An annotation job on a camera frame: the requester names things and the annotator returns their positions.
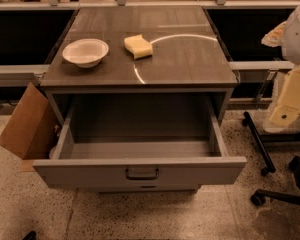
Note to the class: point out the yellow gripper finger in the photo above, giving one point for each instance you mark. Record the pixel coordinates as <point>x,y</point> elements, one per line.
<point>287,108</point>

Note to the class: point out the yellow sponge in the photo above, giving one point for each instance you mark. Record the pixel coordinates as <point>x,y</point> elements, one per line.
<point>138,46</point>

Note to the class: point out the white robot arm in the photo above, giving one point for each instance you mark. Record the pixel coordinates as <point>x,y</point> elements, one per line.
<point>287,36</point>

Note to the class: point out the grey drawer cabinet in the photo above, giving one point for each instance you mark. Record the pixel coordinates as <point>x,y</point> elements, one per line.
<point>140,93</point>

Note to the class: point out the open top drawer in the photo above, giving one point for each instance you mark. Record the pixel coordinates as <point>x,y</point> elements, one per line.
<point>105,134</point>

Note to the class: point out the black rolling stand leg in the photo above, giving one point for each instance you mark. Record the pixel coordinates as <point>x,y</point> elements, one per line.
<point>269,166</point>

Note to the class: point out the white bowl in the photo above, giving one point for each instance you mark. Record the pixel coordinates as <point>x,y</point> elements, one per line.
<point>85,53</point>

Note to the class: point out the brown cardboard box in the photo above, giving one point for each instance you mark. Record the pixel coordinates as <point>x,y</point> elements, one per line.
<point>30,132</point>

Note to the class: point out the black drawer handle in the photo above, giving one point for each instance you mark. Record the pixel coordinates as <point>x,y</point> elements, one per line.
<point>136,175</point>

